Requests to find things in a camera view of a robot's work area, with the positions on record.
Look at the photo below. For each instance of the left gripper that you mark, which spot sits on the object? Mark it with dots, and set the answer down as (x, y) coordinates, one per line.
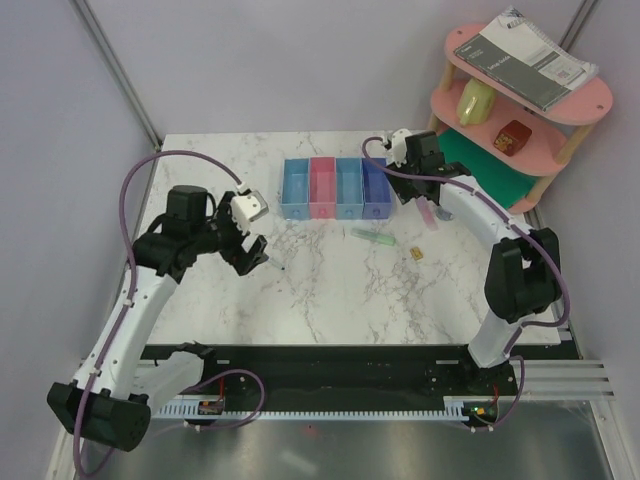
(237, 251)

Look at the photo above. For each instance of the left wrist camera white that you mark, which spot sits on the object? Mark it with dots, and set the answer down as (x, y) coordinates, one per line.
(247, 208)

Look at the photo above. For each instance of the long green highlighter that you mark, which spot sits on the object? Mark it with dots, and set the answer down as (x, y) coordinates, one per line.
(374, 237)

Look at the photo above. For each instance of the small yellow eraser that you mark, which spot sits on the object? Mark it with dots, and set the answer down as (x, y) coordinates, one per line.
(416, 253)

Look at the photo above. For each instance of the teal blue drawer box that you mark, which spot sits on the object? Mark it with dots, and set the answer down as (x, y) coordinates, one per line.
(349, 189)

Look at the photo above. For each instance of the pink highlighter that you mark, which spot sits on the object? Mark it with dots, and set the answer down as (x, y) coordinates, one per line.
(427, 215)

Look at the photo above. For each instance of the pink three-tier shelf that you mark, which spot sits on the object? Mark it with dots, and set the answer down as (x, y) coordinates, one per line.
(556, 134)

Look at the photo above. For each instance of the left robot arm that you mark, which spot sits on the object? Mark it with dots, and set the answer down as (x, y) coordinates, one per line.
(108, 401)

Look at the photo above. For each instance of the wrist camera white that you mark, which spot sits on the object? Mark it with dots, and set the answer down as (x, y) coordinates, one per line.
(395, 145)
(247, 208)

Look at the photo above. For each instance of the white cable duct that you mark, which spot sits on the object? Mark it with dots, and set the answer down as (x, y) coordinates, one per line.
(201, 408)

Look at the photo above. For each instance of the green folder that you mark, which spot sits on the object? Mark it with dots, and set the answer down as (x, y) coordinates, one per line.
(504, 184)

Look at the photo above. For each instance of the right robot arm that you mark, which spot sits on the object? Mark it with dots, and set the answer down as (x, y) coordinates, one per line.
(523, 276)

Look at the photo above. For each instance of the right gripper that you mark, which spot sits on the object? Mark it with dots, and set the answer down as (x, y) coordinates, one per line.
(404, 192)

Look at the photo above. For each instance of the pink drawer box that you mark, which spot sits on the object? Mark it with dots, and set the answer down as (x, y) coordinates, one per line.
(322, 189)

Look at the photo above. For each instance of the red brown cube box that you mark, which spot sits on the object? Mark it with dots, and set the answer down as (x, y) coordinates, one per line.
(512, 138)

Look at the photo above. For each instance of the grey setup guide booklet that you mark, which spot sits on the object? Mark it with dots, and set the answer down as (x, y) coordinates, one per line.
(514, 52)

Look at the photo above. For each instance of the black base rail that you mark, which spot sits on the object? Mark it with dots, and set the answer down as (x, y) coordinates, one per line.
(379, 379)

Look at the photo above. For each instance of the blue whiteboard marker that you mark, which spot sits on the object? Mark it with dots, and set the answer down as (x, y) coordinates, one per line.
(276, 264)

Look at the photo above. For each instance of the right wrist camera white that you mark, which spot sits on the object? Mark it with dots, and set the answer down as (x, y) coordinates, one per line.
(395, 145)

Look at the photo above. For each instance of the purple drawer box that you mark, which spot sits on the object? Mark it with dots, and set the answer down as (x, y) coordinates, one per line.
(377, 192)

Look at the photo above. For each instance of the light blue drawer box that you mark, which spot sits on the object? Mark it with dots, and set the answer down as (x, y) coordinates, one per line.
(295, 193)

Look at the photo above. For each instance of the jar of rubber bands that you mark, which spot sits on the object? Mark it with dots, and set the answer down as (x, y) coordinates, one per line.
(444, 215)

